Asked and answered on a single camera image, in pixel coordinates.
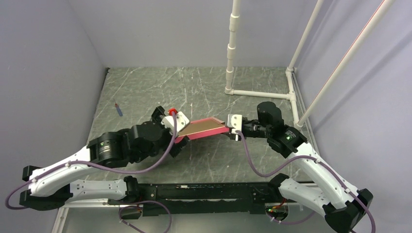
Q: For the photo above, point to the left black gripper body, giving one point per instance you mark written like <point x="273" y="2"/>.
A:
<point x="166" y="139"/>

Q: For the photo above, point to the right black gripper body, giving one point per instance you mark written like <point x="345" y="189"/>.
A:
<point x="250" y="130"/>

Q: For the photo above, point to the wooden picture frame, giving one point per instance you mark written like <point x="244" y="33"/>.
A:
<point x="216" y="131"/>

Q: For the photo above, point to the brown backing board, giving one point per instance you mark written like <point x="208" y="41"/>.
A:
<point x="201" y="125"/>

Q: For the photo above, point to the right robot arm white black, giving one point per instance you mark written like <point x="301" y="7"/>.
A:
<point x="341" y="204"/>

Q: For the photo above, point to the white pvc pipe stand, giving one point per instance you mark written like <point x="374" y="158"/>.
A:
<point x="298" y="121"/>

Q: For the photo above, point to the small blue red screwdriver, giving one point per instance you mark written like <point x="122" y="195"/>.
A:
<point x="118" y="110"/>

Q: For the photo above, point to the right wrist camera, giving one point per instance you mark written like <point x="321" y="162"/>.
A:
<point x="234" y="121"/>

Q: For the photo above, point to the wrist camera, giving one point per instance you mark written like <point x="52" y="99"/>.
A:
<point x="234" y="121"/>
<point x="175" y="121"/>

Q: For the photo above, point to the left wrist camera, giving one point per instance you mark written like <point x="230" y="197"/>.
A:
<point x="175" y="121"/>

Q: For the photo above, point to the aluminium extrusion rail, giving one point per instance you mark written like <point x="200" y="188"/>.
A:
<point x="300" y="219"/>

